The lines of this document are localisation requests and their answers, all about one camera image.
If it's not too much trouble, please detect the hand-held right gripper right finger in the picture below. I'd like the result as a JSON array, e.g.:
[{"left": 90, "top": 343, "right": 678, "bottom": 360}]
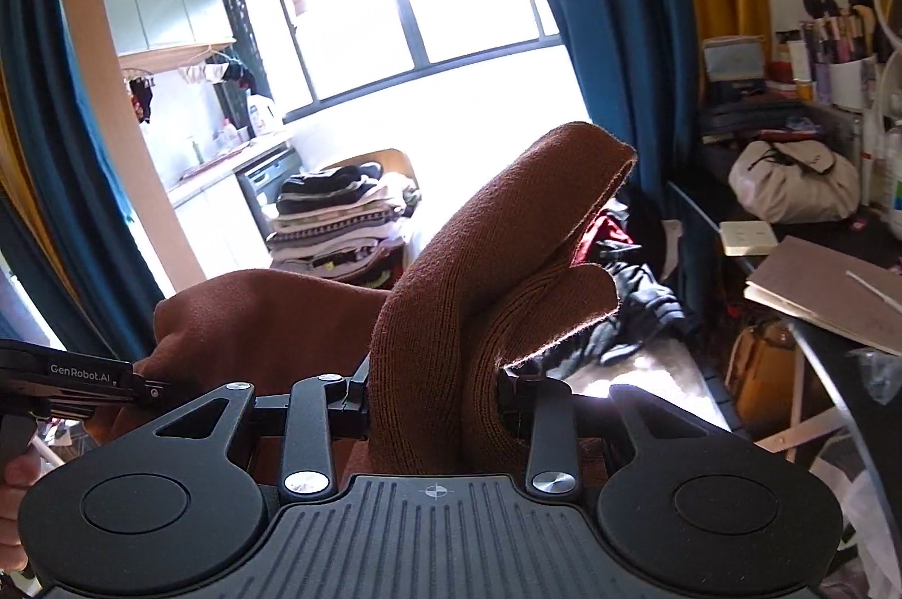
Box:
[{"left": 497, "top": 366, "right": 713, "bottom": 497}]

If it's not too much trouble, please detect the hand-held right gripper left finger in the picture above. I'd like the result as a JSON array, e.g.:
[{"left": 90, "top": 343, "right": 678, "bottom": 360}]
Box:
[{"left": 155, "top": 352, "right": 371, "bottom": 497}]

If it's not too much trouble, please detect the brown knit pinafore dress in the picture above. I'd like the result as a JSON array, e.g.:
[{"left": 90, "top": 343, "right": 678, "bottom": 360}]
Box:
[{"left": 91, "top": 123, "right": 639, "bottom": 494}]

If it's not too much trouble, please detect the stack of folded clothes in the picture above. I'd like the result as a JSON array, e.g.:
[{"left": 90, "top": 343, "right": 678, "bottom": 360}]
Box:
[{"left": 268, "top": 162, "right": 424, "bottom": 290}]

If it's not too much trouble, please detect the drying hanger with small clothes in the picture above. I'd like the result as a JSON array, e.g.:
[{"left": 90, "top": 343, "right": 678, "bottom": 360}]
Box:
[{"left": 123, "top": 45, "right": 258, "bottom": 124}]

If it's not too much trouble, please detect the person's left hand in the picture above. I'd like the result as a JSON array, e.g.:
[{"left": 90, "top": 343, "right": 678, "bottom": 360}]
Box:
[{"left": 0, "top": 451, "right": 43, "bottom": 572}]

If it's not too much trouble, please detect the black jacket with grey cuffs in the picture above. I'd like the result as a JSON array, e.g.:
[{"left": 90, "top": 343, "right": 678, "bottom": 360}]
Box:
[{"left": 536, "top": 261, "right": 698, "bottom": 367}]

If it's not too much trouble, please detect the red garment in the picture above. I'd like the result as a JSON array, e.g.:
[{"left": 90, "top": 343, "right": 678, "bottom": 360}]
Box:
[{"left": 574, "top": 211, "right": 635, "bottom": 268}]

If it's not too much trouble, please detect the black kitchen appliance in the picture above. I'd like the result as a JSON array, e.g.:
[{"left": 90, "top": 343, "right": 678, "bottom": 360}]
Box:
[{"left": 236, "top": 148, "right": 304, "bottom": 240}]

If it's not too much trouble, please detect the beige square box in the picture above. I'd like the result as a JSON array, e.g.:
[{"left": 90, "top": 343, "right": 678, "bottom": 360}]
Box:
[{"left": 719, "top": 220, "right": 778, "bottom": 257}]

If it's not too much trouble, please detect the blue curtain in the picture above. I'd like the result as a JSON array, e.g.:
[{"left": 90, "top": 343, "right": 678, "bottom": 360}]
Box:
[
  {"left": 0, "top": 0, "right": 166, "bottom": 360},
  {"left": 486, "top": 0, "right": 706, "bottom": 318}
]

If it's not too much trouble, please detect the black desk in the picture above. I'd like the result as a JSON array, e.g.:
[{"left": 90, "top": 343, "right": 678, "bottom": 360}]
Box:
[{"left": 666, "top": 98, "right": 902, "bottom": 501}]

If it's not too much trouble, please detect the white detergent bottle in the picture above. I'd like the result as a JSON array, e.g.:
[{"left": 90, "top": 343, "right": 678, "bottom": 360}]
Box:
[{"left": 246, "top": 95, "right": 283, "bottom": 138}]

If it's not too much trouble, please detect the brown notebook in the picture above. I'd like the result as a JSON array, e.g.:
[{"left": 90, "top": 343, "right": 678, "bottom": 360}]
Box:
[{"left": 743, "top": 236, "right": 902, "bottom": 356}]

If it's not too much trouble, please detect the clear plastic wrapper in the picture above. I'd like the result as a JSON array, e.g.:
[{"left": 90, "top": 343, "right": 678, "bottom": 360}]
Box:
[{"left": 849, "top": 345, "right": 902, "bottom": 406}]

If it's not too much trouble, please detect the white pen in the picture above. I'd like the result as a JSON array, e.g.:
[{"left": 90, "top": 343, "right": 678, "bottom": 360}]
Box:
[{"left": 846, "top": 270, "right": 902, "bottom": 314}]

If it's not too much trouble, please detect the black framed window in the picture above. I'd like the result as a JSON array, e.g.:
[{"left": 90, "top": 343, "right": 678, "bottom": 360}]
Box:
[{"left": 215, "top": 0, "right": 565, "bottom": 124}]

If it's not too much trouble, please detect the grey pouch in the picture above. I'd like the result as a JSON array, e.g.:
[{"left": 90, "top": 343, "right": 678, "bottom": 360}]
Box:
[{"left": 703, "top": 35, "right": 766, "bottom": 82}]

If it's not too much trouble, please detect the white plastic jar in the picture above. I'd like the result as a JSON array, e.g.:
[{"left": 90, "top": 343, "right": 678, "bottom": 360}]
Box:
[{"left": 874, "top": 130, "right": 902, "bottom": 240}]

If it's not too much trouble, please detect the white brush holder cup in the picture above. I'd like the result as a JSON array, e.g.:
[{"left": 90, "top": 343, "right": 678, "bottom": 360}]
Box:
[{"left": 824, "top": 56, "right": 878, "bottom": 113}]

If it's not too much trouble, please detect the bunch of makeup brushes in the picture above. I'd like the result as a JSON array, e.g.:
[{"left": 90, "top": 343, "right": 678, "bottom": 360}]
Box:
[{"left": 799, "top": 0, "right": 889, "bottom": 64}]

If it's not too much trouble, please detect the round mirror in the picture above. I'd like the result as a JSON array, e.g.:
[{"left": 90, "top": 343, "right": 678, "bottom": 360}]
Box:
[{"left": 870, "top": 0, "right": 902, "bottom": 135}]

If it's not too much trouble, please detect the wooden door frame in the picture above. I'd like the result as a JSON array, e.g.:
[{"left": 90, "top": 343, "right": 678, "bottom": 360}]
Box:
[{"left": 52, "top": 0, "right": 205, "bottom": 297}]

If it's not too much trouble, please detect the beige drawstring bag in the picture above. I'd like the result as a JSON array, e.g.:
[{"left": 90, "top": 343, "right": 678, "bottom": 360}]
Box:
[{"left": 728, "top": 139, "right": 861, "bottom": 225}]

